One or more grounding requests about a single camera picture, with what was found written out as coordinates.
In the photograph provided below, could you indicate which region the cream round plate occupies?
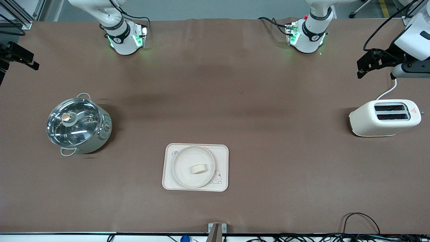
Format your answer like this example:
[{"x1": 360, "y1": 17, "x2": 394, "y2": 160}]
[{"x1": 172, "y1": 146, "x2": 216, "y2": 189}]

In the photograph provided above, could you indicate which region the black chair caster base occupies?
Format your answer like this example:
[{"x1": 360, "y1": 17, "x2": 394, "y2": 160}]
[{"x1": 349, "y1": 0, "x2": 374, "y2": 19}]

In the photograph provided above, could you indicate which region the white two-slot toaster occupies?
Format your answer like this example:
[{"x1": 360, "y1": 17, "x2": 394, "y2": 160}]
[{"x1": 349, "y1": 99, "x2": 422, "y2": 137}]

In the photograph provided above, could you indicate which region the glass pot lid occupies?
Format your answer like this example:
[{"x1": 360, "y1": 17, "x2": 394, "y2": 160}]
[{"x1": 46, "y1": 97, "x2": 102, "y2": 149}]

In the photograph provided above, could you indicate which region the green electric cooking pot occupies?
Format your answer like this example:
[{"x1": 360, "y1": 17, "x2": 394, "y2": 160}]
[{"x1": 46, "y1": 93, "x2": 113, "y2": 157}]

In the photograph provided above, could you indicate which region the brown table cover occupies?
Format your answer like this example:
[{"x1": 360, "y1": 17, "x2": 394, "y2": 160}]
[{"x1": 0, "y1": 17, "x2": 430, "y2": 235}]

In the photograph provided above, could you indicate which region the cream rabbit print tray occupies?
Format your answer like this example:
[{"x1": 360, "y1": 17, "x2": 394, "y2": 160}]
[{"x1": 162, "y1": 143, "x2": 229, "y2": 192}]

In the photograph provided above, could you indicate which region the white toaster power cable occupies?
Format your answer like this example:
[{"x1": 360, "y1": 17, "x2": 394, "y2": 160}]
[{"x1": 376, "y1": 78, "x2": 398, "y2": 100}]

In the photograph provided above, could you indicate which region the black left arm base cable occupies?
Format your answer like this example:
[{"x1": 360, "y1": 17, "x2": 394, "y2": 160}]
[{"x1": 258, "y1": 16, "x2": 290, "y2": 36}]

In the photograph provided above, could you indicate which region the black arm base cable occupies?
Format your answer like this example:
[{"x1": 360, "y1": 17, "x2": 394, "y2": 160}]
[
  {"x1": 111, "y1": 0, "x2": 151, "y2": 33},
  {"x1": 258, "y1": 16, "x2": 290, "y2": 36}
]

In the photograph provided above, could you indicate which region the black right arm base cable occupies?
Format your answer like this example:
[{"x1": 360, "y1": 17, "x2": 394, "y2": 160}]
[{"x1": 111, "y1": 0, "x2": 151, "y2": 33}]

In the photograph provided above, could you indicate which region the black looped cable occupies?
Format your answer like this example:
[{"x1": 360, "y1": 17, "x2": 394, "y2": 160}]
[{"x1": 342, "y1": 212, "x2": 381, "y2": 236}]

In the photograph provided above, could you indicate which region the black cable bundle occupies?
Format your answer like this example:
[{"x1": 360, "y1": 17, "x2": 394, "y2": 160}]
[{"x1": 249, "y1": 233, "x2": 430, "y2": 242}]

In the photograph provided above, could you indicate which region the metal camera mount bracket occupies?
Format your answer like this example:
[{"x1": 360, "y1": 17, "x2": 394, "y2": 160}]
[{"x1": 208, "y1": 223, "x2": 227, "y2": 242}]

